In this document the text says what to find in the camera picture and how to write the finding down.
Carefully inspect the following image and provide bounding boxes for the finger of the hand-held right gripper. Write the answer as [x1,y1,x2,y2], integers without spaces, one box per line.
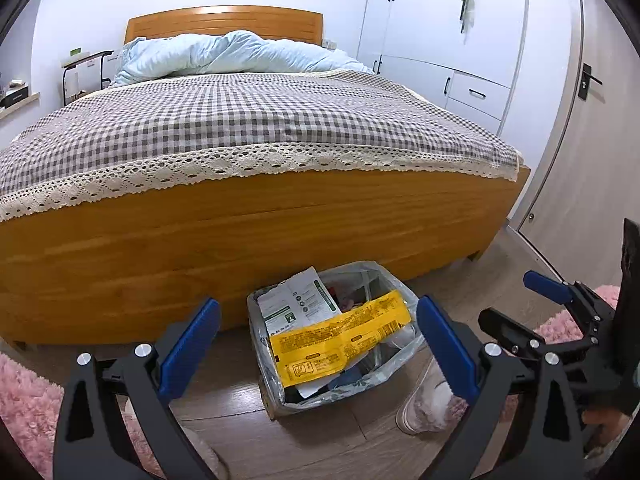
[477,307,601,366]
[523,270,618,333]

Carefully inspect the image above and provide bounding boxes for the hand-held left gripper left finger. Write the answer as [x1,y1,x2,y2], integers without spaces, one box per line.
[52,297,222,480]

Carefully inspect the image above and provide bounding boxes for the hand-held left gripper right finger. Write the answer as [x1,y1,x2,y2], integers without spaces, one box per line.
[416,294,587,480]

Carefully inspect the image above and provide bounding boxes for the bin with plastic liner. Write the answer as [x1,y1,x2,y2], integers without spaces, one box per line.
[246,260,427,421]

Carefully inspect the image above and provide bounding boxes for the yellow snack packet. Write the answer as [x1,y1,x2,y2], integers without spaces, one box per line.
[269,289,412,388]

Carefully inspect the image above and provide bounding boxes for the white green printed pouch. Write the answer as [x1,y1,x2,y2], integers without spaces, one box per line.
[257,266,343,336]

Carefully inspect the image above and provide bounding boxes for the person's right hand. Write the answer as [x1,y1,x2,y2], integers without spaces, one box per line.
[582,405,631,443]

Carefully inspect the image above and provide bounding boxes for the pink fluffy rug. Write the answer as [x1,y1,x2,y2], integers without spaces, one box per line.
[0,352,166,480]
[532,284,623,343]

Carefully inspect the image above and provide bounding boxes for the person's pale shoe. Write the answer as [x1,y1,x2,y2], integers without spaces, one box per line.
[396,355,468,436]

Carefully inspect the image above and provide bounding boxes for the wooden bed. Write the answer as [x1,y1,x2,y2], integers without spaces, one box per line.
[0,5,531,346]

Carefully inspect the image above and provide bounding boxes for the pale wooden door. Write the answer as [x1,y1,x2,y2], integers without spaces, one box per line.
[505,0,640,291]

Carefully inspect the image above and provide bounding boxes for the white wardrobe drawer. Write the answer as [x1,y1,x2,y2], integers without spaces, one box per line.
[440,102,503,136]
[447,71,511,121]

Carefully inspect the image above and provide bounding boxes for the pale hanging pouch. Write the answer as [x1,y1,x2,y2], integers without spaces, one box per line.
[459,0,478,33]

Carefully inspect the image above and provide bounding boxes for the light blue duvet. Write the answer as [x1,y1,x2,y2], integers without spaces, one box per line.
[110,30,376,86]

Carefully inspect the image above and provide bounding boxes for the white wardrobe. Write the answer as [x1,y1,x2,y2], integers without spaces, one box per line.
[356,0,530,136]

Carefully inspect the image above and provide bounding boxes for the black flat box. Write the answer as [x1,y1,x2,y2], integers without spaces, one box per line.
[0,86,31,110]

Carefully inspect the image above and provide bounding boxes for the black door handle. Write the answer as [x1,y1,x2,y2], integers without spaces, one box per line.
[579,62,603,103]

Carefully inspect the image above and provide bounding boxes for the black frame bedside table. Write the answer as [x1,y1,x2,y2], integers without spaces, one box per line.
[61,50,117,107]

